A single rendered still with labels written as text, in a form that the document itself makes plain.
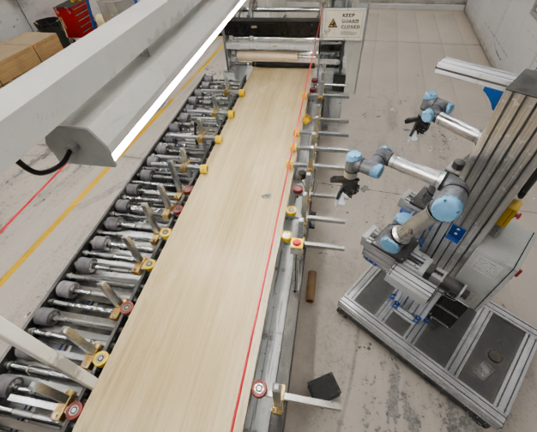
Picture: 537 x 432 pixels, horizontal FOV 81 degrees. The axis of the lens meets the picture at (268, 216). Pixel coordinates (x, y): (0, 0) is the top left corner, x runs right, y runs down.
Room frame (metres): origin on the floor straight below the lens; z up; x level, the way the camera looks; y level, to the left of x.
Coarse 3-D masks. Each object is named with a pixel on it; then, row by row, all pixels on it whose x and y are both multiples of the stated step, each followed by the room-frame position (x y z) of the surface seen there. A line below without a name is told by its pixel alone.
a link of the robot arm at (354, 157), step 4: (348, 152) 1.30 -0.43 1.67; (352, 152) 1.30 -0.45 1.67; (356, 152) 1.29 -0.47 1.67; (360, 152) 1.29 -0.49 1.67; (348, 156) 1.28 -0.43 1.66; (352, 156) 1.26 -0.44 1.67; (356, 156) 1.26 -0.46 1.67; (360, 156) 1.26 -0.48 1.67; (348, 160) 1.27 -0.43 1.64; (352, 160) 1.26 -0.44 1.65; (356, 160) 1.25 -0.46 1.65; (360, 160) 1.25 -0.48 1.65; (348, 164) 1.27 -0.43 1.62; (352, 164) 1.25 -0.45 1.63; (356, 164) 1.24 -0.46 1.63; (348, 168) 1.26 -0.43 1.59; (352, 168) 1.25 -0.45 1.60; (356, 168) 1.24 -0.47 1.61; (348, 172) 1.26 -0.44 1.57; (352, 172) 1.25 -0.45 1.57; (356, 172) 1.26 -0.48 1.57
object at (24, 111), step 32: (160, 0) 0.88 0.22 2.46; (192, 0) 1.02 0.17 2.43; (96, 32) 0.68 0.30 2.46; (128, 32) 0.68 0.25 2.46; (160, 32) 0.80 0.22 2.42; (64, 64) 0.53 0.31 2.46; (96, 64) 0.56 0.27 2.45; (0, 96) 0.43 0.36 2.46; (32, 96) 0.42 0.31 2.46; (64, 96) 0.47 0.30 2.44; (0, 128) 0.36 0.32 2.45; (32, 128) 0.39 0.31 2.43; (0, 160) 0.33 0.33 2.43; (0, 320) 0.51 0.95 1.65; (32, 352) 0.48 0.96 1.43
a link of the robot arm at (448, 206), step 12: (444, 192) 1.00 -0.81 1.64; (456, 192) 0.98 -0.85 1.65; (432, 204) 0.97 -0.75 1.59; (444, 204) 0.93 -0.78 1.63; (456, 204) 0.91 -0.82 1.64; (420, 216) 1.00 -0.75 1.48; (432, 216) 0.95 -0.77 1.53; (444, 216) 0.91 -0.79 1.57; (456, 216) 0.89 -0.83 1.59; (396, 228) 1.07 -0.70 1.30; (408, 228) 1.01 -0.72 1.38; (420, 228) 0.97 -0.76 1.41; (384, 240) 1.04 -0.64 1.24; (396, 240) 1.01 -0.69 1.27; (408, 240) 1.01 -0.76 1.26; (396, 252) 0.99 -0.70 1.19
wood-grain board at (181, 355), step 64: (256, 128) 2.82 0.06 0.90; (192, 192) 1.92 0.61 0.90; (256, 192) 1.87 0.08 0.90; (192, 256) 1.27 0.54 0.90; (256, 256) 1.23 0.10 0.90; (128, 320) 0.84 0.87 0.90; (192, 320) 0.81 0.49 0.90; (256, 320) 0.78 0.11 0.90; (128, 384) 0.49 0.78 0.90; (192, 384) 0.46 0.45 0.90
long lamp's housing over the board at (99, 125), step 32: (224, 0) 1.26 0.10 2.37; (192, 32) 0.95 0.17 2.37; (128, 64) 0.73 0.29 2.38; (160, 64) 0.74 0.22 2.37; (96, 96) 0.58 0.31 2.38; (128, 96) 0.59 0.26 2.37; (64, 128) 0.48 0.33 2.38; (96, 128) 0.48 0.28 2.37; (128, 128) 0.54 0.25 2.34; (96, 160) 0.47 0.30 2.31
